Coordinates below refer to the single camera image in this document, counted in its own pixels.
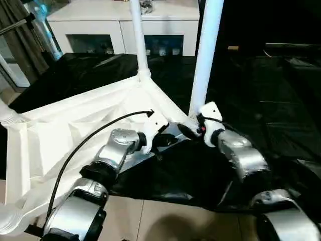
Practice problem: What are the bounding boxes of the white plastic table top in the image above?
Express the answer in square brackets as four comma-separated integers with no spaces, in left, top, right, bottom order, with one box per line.
[5,75,194,226]

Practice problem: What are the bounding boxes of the black parts in clear bag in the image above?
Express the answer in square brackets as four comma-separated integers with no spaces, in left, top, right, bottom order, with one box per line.
[140,0,154,14]

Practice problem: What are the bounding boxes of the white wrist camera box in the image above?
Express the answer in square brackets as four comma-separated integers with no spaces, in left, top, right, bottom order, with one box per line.
[198,101,224,147]
[142,120,169,154]

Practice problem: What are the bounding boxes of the grey curtain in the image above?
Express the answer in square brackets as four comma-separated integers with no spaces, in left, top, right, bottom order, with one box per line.
[0,0,50,76]

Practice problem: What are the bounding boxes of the blue white plastic package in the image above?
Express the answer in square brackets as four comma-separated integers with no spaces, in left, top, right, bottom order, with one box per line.
[35,0,62,60]

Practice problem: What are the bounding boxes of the black draped furniture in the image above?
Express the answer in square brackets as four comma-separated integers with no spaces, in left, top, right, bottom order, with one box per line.
[198,0,321,63]

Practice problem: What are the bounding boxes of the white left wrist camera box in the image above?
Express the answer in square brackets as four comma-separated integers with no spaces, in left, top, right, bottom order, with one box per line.
[142,120,169,154]

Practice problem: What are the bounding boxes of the black plastic mat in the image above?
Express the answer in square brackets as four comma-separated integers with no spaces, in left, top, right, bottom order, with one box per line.
[0,51,321,214]

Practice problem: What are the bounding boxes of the black right camera cable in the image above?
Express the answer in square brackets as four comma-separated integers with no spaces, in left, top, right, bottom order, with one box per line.
[200,115,238,132]

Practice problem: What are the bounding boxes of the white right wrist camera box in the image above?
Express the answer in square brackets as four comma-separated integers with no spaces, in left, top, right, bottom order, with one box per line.
[198,101,224,147]

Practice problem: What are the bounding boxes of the white sideboard cabinet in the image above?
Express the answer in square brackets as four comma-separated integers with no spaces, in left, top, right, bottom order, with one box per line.
[47,0,201,57]

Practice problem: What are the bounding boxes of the metal rod with black knob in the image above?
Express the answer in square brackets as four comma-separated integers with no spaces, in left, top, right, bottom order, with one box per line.
[0,14,36,35]

